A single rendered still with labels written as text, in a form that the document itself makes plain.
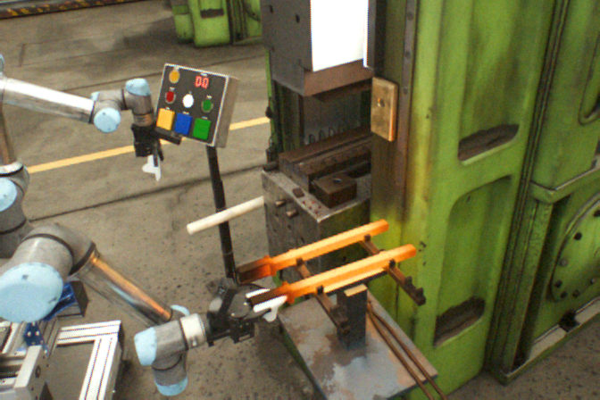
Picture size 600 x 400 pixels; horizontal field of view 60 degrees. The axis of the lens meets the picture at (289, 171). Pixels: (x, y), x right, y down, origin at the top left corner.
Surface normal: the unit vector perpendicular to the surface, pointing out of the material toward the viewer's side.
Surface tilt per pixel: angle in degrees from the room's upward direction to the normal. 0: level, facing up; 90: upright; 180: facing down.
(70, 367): 0
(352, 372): 0
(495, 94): 89
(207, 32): 90
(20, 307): 87
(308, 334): 0
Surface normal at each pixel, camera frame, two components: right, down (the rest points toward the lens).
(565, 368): -0.05, -0.86
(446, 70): 0.53, 0.40
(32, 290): 0.18, 0.45
